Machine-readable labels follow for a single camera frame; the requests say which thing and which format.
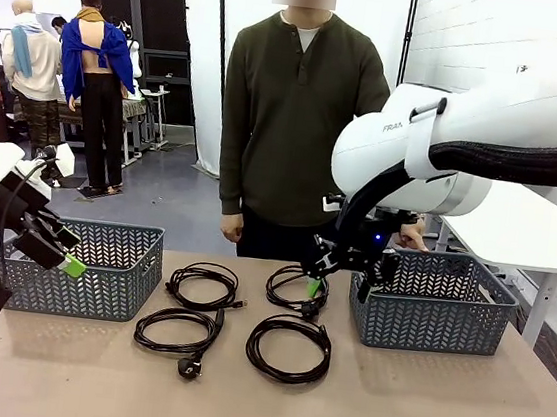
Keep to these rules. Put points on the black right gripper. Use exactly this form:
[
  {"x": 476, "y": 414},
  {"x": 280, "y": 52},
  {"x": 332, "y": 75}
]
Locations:
[{"x": 359, "y": 250}]

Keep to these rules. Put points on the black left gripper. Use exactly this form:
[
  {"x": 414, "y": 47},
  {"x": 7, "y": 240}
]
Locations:
[{"x": 7, "y": 203}]

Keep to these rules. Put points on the person's right forearm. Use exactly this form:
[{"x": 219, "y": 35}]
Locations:
[{"x": 234, "y": 173}]

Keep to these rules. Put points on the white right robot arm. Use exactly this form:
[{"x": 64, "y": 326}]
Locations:
[{"x": 468, "y": 134}]

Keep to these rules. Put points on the person's left hand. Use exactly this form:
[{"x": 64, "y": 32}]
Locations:
[{"x": 413, "y": 236}]

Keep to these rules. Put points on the person's right hand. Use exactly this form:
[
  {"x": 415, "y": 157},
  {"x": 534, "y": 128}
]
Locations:
[{"x": 231, "y": 227}]

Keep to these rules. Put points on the grey perforated plastic basket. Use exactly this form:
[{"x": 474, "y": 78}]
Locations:
[
  {"x": 426, "y": 326},
  {"x": 97, "y": 293}
]

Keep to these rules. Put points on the person in olive sweater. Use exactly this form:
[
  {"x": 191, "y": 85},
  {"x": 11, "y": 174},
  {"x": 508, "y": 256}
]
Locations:
[{"x": 286, "y": 144}]

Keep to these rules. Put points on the background work table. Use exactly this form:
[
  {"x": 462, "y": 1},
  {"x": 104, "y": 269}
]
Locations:
[{"x": 138, "y": 112}]

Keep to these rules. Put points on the white side table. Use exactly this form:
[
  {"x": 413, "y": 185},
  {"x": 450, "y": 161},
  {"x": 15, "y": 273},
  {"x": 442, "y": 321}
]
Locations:
[{"x": 522, "y": 236}]

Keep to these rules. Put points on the mannequin with light blue scarf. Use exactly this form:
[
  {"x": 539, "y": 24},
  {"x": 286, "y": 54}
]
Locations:
[{"x": 33, "y": 65}]

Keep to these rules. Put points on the mannequin with blue shirt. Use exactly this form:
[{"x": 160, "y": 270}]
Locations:
[{"x": 96, "y": 62}]

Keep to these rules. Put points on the small white mannequin torso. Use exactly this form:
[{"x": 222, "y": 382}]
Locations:
[{"x": 133, "y": 58}]

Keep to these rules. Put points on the background person with dark hair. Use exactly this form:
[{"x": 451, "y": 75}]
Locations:
[{"x": 59, "y": 25}]

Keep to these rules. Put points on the black glass door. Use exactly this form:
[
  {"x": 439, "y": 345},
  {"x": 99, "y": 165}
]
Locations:
[{"x": 163, "y": 29}]

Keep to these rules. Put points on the black backdrop stand pole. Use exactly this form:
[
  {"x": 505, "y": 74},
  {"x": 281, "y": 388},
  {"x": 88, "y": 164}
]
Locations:
[
  {"x": 408, "y": 32},
  {"x": 221, "y": 21}
]

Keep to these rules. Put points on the white backdrop screen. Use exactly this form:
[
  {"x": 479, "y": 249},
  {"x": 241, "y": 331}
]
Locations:
[{"x": 262, "y": 0}]

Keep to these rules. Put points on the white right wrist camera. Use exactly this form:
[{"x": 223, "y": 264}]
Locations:
[{"x": 331, "y": 204}]

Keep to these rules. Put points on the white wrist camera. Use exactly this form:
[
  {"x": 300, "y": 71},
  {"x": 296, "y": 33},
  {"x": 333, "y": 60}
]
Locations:
[
  {"x": 66, "y": 160},
  {"x": 331, "y": 204}
]

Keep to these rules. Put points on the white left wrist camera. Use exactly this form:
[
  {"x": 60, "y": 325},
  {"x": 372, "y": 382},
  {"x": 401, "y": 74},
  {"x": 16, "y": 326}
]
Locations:
[{"x": 66, "y": 160}]

